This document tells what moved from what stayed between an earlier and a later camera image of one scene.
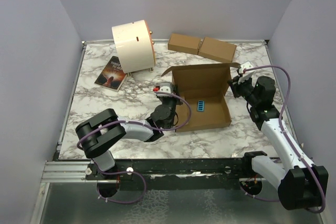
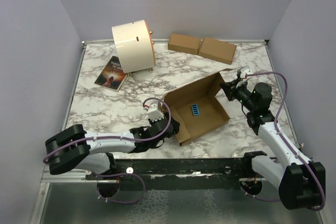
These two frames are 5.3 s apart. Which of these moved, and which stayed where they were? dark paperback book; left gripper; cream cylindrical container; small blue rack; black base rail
Moved: small blue rack; left gripper
Stayed: dark paperback book; black base rail; cream cylindrical container
